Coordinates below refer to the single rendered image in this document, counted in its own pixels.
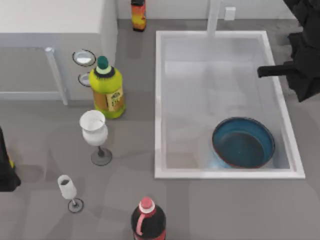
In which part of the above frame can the tall white tap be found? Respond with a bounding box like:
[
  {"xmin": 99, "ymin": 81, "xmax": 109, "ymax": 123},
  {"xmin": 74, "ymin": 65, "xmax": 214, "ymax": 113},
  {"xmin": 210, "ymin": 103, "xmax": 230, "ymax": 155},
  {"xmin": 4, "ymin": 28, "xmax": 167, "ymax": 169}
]
[{"xmin": 206, "ymin": 0, "xmax": 221, "ymax": 39}]

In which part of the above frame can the blue bowl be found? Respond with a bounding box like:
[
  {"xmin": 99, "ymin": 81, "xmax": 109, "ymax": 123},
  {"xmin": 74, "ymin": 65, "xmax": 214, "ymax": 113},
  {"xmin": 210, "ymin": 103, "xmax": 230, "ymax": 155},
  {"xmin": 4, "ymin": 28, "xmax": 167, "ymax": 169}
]
[{"xmin": 211, "ymin": 116, "xmax": 277, "ymax": 170}]

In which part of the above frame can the white sink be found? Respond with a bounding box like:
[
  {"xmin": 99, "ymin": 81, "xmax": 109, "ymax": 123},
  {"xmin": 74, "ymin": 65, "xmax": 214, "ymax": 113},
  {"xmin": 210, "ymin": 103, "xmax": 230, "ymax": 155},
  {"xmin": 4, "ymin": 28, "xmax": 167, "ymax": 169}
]
[{"xmin": 153, "ymin": 30, "xmax": 307, "ymax": 180}]

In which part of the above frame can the orange and black bottle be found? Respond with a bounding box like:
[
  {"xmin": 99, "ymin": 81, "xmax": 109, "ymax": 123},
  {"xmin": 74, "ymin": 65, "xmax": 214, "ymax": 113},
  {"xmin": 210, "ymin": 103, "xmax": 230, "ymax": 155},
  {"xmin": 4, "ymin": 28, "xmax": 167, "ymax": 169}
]
[{"xmin": 130, "ymin": 0, "xmax": 147, "ymax": 33}]

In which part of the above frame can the yellow-green bottle with green cap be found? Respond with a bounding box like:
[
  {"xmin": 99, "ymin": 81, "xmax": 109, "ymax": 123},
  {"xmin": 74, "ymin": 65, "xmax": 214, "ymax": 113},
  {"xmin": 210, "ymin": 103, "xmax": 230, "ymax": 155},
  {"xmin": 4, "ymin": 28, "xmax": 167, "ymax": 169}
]
[{"xmin": 88, "ymin": 55, "xmax": 127, "ymax": 120}]

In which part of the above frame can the wide white goblet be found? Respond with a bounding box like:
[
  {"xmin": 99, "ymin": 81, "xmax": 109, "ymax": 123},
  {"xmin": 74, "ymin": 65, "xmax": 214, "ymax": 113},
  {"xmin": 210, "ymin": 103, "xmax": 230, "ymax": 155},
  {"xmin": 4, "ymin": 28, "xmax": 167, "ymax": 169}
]
[{"xmin": 79, "ymin": 109, "xmax": 113, "ymax": 167}]

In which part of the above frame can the small microwave knob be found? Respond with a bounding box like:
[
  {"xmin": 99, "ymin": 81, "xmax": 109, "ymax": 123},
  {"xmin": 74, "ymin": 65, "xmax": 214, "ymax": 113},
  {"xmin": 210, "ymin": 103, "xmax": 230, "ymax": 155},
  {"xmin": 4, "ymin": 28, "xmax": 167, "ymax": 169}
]
[{"xmin": 77, "ymin": 71, "xmax": 92, "ymax": 87}]

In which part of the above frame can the large microwave knob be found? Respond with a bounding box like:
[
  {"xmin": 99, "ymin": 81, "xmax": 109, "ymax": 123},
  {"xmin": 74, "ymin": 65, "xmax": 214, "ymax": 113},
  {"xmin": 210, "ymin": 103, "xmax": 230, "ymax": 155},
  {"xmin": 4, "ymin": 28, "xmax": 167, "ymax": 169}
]
[{"xmin": 71, "ymin": 49, "xmax": 97, "ymax": 67}]

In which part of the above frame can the dark bottle with red cap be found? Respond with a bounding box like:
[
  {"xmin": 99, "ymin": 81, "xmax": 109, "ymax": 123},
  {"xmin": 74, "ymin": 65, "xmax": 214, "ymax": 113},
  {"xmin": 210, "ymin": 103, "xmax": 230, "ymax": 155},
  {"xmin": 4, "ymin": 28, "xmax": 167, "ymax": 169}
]
[{"xmin": 130, "ymin": 196, "xmax": 168, "ymax": 240}]

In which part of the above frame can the pale microwave oven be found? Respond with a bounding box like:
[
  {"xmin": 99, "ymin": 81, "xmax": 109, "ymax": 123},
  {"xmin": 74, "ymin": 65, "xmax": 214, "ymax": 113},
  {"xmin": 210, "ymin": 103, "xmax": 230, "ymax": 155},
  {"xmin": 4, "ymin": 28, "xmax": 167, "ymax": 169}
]
[{"xmin": 0, "ymin": 0, "xmax": 118, "ymax": 106}]

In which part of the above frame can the small white wine glass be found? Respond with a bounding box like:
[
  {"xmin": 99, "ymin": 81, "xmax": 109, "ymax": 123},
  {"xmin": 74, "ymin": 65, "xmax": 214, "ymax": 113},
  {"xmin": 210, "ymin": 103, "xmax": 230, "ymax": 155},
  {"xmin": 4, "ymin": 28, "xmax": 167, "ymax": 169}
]
[{"xmin": 57, "ymin": 174, "xmax": 85, "ymax": 214}]

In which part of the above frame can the microwave oven glass door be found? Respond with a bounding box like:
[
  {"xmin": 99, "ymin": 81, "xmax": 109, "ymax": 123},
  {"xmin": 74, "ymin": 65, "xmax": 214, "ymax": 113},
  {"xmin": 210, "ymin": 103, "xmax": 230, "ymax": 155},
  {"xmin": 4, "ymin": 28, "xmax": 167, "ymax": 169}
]
[{"xmin": 0, "ymin": 46, "xmax": 63, "ymax": 101}]

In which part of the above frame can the white wall socket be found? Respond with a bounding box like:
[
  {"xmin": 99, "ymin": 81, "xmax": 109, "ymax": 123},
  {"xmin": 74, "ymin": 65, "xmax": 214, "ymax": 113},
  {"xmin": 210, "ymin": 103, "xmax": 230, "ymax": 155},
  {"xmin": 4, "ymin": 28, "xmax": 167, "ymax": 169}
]
[{"xmin": 224, "ymin": 6, "xmax": 237, "ymax": 21}]

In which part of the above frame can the pale microwave door handle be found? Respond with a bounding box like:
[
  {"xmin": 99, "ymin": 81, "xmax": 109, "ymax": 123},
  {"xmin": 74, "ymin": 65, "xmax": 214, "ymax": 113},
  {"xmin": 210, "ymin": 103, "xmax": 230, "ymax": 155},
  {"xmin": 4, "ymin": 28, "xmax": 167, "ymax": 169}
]
[{"xmin": 44, "ymin": 46, "xmax": 69, "ymax": 106}]

